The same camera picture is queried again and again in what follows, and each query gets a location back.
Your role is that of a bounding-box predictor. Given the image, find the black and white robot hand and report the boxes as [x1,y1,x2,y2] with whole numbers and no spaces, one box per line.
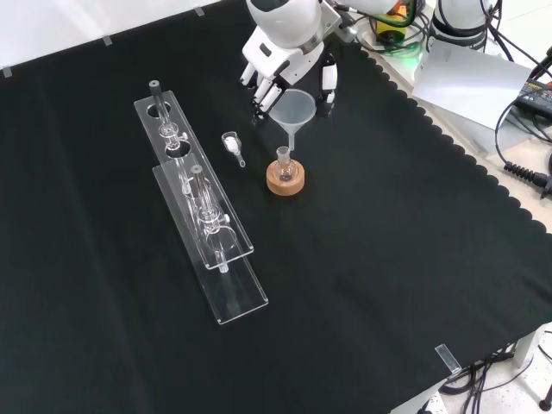
[239,25,340,127]

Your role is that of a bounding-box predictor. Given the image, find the translucent plastic funnel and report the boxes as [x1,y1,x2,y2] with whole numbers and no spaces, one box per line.
[268,89,317,153]

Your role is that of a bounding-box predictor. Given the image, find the glass weighing funnel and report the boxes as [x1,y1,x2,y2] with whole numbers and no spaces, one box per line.
[221,131,248,169]

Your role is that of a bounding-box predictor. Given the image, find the glass round-bottom flask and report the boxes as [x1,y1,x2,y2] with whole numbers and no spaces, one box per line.
[275,146,299,184]

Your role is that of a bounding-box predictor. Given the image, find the clear acrylic funnel stand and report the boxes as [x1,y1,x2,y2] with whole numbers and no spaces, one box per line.
[133,79,270,327]

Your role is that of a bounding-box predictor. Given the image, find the yellow stop button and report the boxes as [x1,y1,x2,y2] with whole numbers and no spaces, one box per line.
[373,3,409,45]

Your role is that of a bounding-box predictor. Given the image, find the pale grey board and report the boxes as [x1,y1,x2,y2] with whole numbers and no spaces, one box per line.
[411,36,534,130]

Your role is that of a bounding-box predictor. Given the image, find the black bench cloth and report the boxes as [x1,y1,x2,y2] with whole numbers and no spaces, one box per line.
[0,0,552,414]

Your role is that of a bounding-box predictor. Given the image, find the black power adapter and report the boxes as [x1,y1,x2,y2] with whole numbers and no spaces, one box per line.
[516,78,552,115]

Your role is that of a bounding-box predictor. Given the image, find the white table leg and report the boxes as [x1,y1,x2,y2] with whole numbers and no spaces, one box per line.
[511,322,552,368]

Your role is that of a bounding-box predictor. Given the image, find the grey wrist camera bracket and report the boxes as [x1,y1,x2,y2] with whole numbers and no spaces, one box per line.
[320,1,361,44]

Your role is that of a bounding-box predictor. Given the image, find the looped black and green cable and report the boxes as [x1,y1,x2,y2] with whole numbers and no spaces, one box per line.
[352,0,433,56]

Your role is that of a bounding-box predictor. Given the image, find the cork ring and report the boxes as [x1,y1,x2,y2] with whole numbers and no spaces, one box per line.
[265,159,307,198]

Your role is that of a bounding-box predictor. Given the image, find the thin black cable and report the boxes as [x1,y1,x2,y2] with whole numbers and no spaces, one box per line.
[479,0,552,81]

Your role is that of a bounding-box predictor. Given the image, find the black cable with strain relief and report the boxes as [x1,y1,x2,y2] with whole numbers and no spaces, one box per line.
[494,92,552,200]

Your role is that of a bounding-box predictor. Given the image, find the black cables under bench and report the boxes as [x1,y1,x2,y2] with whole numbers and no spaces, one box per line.
[438,340,536,414]

